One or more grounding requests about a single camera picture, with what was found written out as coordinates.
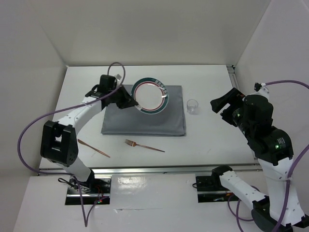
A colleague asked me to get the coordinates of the copper knife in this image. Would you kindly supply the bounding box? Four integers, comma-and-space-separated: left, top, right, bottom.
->
77, 139, 110, 158

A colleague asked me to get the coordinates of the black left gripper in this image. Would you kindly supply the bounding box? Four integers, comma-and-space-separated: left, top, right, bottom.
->
109, 85, 138, 109

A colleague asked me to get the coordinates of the aluminium right side rail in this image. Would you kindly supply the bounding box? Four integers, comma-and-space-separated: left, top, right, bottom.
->
226, 64, 263, 165

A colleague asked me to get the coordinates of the copper fork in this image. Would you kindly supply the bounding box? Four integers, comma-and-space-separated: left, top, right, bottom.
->
125, 139, 165, 152

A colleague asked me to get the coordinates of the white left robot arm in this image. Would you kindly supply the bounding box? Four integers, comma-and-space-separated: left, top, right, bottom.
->
40, 75, 138, 193

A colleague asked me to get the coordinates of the purple cable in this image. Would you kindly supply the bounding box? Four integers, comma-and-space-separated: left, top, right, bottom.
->
228, 79, 309, 232
17, 62, 126, 228

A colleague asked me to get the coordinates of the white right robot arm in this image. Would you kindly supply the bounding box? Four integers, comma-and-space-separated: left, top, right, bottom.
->
210, 83, 309, 232

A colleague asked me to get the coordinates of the clear plastic cup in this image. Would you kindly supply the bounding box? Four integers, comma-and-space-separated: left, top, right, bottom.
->
186, 99, 198, 115

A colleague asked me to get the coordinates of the grey cloth placemat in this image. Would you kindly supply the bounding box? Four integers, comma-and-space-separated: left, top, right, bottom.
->
101, 86, 186, 137

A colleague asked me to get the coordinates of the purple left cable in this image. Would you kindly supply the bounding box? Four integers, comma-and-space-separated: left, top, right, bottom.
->
17, 62, 126, 228

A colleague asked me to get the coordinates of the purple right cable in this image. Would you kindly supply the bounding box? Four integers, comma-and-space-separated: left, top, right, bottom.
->
228, 79, 309, 232

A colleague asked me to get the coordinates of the aluminium front rail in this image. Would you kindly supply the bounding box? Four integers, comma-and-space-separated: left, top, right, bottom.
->
38, 163, 266, 176

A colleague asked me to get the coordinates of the aluminium rail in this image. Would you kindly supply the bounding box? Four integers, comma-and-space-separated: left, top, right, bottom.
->
38, 163, 266, 176
226, 64, 263, 165

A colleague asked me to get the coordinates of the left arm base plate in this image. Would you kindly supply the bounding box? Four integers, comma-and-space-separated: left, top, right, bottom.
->
58, 176, 112, 205

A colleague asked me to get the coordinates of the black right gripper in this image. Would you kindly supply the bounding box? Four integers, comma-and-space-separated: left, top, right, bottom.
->
209, 86, 253, 135

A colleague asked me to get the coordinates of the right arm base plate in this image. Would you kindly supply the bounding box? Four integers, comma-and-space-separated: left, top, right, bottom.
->
192, 176, 238, 203

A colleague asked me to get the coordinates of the white plate green red rim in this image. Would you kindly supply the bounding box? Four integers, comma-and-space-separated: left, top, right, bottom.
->
131, 77, 169, 115

